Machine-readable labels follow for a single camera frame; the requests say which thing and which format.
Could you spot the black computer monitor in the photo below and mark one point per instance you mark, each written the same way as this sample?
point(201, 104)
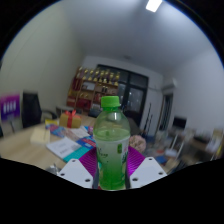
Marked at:
point(179, 122)

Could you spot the wooden shelf unit with trophies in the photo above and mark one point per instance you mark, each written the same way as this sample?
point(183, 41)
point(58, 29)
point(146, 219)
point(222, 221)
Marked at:
point(90, 90)

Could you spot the white booklet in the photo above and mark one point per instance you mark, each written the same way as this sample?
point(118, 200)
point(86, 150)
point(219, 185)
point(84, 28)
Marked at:
point(62, 147)

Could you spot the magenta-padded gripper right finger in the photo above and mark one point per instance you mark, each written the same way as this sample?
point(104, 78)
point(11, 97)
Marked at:
point(146, 172)

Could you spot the long wooden side desk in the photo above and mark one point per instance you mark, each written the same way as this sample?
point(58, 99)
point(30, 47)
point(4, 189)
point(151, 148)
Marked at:
point(196, 145)

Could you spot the green drink bottle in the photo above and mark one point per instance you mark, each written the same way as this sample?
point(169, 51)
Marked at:
point(111, 146)

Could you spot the black framed glass door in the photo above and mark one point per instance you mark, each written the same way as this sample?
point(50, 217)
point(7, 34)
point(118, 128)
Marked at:
point(136, 90)

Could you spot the pale yellow book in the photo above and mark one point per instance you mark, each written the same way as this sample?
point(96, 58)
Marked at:
point(40, 135)

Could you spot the pink flowers in white pot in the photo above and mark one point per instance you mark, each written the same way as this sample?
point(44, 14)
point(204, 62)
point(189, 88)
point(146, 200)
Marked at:
point(137, 143)

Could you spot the ceiling light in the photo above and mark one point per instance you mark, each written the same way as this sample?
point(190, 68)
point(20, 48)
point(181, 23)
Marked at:
point(154, 5)

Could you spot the yellow gift box red ribbon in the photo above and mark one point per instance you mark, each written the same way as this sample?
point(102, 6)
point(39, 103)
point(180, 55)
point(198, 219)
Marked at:
point(70, 120)

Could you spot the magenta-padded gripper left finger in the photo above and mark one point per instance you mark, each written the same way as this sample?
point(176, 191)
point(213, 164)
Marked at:
point(76, 173)

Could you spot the black office chair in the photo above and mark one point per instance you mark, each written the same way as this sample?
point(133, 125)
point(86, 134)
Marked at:
point(31, 110)

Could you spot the blue colourful magazine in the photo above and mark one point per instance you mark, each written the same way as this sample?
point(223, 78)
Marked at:
point(87, 141)

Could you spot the white air conditioner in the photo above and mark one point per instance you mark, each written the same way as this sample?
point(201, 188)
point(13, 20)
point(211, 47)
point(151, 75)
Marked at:
point(169, 85)

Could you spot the purple sign board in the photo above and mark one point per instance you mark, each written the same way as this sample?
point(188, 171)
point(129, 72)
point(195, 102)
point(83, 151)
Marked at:
point(10, 107)

